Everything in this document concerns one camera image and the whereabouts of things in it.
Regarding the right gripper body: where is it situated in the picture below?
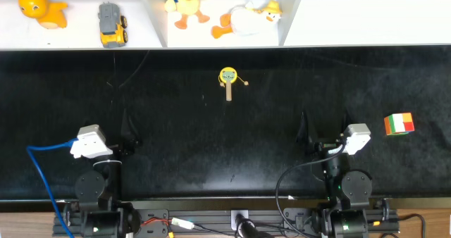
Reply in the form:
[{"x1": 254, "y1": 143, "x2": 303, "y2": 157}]
[{"x1": 311, "y1": 141, "x2": 345, "y2": 156}]

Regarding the white plush duck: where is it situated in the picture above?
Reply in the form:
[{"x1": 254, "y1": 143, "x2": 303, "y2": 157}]
[{"x1": 211, "y1": 0, "x2": 283, "y2": 39}]

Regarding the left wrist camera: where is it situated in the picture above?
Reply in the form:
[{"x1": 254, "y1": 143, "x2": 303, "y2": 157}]
[{"x1": 69, "y1": 124, "x2": 113, "y2": 160}]

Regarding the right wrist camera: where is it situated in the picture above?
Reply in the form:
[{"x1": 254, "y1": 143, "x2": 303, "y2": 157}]
[{"x1": 340, "y1": 123, "x2": 372, "y2": 156}]

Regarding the grey and yellow toy truck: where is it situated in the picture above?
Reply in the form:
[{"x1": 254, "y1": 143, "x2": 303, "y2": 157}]
[{"x1": 97, "y1": 1, "x2": 129, "y2": 49}]

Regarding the yellow plush duck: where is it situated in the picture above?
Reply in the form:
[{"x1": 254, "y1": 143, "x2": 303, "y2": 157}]
[{"x1": 163, "y1": 0, "x2": 211, "y2": 30}]

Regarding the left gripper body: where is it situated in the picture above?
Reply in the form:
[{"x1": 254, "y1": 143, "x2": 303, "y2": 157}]
[{"x1": 105, "y1": 144, "x2": 133, "y2": 161}]

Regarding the yellow rubber duck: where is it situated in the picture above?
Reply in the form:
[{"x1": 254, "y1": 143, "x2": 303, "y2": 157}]
[{"x1": 18, "y1": 0, "x2": 69, "y2": 30}]

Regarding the mounting rail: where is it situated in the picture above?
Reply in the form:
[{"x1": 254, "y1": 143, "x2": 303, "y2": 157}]
[{"x1": 52, "y1": 197, "x2": 427, "y2": 238}]

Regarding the white shelf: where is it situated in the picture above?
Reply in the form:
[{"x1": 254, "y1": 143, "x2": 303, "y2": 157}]
[{"x1": 0, "y1": 0, "x2": 451, "y2": 51}]

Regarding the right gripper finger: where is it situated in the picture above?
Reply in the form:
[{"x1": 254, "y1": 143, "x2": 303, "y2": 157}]
[
  {"x1": 340, "y1": 113, "x2": 352, "y2": 133},
  {"x1": 295, "y1": 111, "x2": 315, "y2": 146}
]

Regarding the yellow rattle drum toy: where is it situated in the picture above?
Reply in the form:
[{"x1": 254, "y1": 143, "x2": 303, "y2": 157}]
[{"x1": 218, "y1": 66, "x2": 249, "y2": 102}]

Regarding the black cable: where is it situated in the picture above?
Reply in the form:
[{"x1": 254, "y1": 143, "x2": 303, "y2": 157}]
[{"x1": 275, "y1": 142, "x2": 348, "y2": 238}]

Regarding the blue cable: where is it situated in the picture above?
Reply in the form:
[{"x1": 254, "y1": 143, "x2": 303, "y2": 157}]
[{"x1": 26, "y1": 137, "x2": 79, "y2": 238}]

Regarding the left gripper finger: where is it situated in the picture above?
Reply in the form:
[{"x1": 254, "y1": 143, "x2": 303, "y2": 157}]
[{"x1": 119, "y1": 108, "x2": 140, "y2": 148}]

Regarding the many-coloured puzzle cube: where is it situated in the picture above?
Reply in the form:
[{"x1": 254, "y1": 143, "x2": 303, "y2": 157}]
[{"x1": 383, "y1": 112, "x2": 416, "y2": 137}]

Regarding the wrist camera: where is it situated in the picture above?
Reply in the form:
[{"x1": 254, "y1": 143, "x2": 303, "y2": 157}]
[
  {"x1": 69, "y1": 124, "x2": 113, "y2": 160},
  {"x1": 340, "y1": 123, "x2": 372, "y2": 156}
]

